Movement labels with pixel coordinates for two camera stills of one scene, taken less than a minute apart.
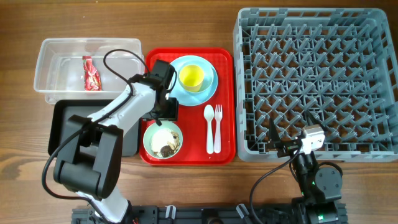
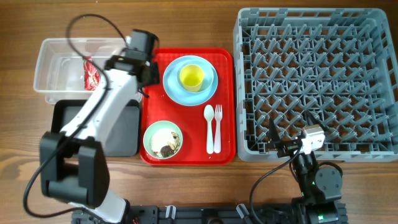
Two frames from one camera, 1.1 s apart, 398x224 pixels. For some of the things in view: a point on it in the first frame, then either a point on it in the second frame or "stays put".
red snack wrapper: [92, 79] stays put
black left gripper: [173, 112] -> [155, 75]
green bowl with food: [164, 141] stays put
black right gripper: [287, 147] stays put
